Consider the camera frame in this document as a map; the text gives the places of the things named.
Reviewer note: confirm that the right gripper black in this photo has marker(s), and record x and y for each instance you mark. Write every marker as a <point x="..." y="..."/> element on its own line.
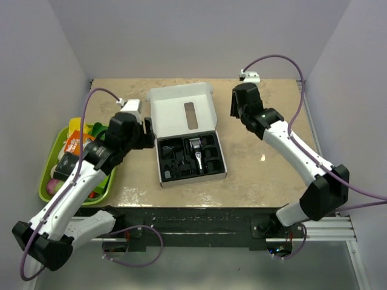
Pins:
<point x="233" y="112"/>

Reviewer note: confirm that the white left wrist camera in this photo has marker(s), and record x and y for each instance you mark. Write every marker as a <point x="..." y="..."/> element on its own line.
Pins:
<point x="131" y="106"/>

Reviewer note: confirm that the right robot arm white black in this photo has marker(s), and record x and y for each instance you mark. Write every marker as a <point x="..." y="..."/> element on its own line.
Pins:
<point x="325" y="191"/>

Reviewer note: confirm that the orange razor package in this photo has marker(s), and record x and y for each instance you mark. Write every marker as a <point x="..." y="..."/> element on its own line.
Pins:
<point x="73" y="142"/>

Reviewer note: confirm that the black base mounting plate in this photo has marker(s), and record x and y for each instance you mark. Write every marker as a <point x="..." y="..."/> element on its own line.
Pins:
<point x="193" y="227"/>

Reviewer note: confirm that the white cardboard box lid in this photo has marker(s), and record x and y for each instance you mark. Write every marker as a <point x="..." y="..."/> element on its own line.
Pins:
<point x="182" y="109"/>

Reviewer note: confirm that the yellow plush toy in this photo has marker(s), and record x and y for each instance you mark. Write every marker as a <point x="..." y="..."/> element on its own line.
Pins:
<point x="74" y="125"/>

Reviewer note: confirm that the green plastic tray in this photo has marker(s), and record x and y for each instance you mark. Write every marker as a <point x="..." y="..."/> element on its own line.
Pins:
<point x="100" y="193"/>

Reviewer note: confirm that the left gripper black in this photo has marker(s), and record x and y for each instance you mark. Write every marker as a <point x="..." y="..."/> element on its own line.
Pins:
<point x="147" y="139"/>

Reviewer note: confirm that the light green ball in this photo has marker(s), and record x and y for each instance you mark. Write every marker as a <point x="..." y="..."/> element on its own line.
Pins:
<point x="58" y="186"/>

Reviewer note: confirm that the black plastic insert tray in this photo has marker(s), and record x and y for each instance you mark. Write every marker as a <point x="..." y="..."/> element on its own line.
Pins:
<point x="171" y="153"/>

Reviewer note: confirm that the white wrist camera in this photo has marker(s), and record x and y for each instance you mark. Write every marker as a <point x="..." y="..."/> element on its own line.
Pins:
<point x="246" y="76"/>
<point x="131" y="106"/>

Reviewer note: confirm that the black silver hair clipper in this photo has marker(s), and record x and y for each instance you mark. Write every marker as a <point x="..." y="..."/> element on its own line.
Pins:
<point x="196" y="149"/>

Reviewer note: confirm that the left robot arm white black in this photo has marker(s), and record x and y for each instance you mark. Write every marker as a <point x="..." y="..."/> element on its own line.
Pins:
<point x="49" y="237"/>

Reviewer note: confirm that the pink ball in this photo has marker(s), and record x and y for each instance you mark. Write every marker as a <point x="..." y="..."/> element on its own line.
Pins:
<point x="51" y="185"/>

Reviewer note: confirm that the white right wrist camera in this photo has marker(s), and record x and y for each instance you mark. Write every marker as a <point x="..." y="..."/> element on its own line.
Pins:
<point x="246" y="76"/>

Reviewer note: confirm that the green plush toy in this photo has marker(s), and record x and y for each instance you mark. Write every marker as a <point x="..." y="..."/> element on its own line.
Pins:
<point x="98" y="131"/>

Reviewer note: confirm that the black product box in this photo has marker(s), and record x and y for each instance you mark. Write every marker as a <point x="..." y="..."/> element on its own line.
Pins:
<point x="65" y="166"/>

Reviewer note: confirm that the aluminium frame rail right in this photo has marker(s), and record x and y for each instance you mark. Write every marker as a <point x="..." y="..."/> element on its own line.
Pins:
<point x="351" y="245"/>

